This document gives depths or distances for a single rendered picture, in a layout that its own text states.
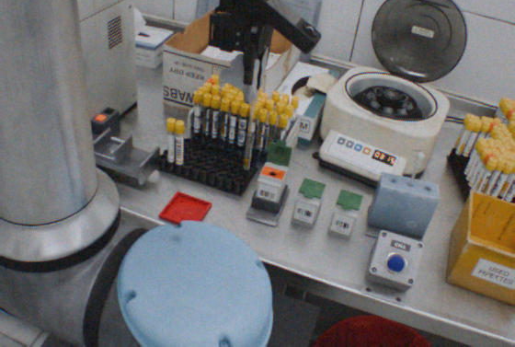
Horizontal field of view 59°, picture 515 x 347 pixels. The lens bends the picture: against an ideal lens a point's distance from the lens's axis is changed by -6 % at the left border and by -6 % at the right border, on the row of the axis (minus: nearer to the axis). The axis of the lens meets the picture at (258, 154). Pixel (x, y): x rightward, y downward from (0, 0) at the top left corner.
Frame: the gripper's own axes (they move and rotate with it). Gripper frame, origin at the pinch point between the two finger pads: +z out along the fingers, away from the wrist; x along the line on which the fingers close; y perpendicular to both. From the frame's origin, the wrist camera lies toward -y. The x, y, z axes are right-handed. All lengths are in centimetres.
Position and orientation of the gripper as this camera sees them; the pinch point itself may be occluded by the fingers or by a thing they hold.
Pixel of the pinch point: (254, 96)
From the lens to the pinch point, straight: 79.5
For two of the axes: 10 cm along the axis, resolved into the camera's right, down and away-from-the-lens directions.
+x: -3.3, 5.4, -7.7
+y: -9.4, -2.8, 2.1
